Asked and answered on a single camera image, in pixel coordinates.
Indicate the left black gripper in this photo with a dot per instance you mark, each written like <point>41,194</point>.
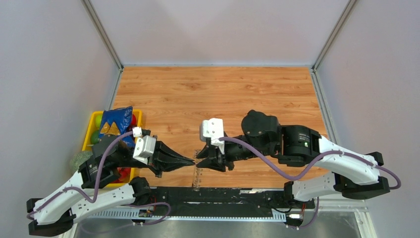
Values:
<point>165,158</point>

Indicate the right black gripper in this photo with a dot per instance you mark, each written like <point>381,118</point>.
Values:
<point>215,159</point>

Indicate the large metal keyring with clips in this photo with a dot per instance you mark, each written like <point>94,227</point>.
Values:
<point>196,184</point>

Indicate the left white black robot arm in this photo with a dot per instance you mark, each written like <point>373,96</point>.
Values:
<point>83,194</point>

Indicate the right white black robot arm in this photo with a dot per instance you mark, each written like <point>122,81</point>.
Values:
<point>313,165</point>

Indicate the blue chips bag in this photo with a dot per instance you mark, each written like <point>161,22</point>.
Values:
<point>116,122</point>

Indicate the green apple lower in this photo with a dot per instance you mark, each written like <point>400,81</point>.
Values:
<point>94,138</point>

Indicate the green apple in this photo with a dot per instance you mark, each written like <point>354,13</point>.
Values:
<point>98,120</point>
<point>94,138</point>

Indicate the green apple upper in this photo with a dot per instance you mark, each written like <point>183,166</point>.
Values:
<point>98,120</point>

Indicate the yellow plastic tray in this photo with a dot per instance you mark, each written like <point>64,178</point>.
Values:
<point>91,128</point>

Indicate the green netted melon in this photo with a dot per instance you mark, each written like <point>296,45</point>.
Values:
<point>78,159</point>

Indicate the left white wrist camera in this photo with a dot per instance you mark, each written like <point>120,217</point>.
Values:
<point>144,146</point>

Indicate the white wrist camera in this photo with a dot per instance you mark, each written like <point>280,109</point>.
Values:
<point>213,130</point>
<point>144,146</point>

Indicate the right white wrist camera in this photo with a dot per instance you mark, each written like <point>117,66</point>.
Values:
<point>213,130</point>

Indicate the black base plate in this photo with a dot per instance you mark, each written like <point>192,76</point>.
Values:
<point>219,202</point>

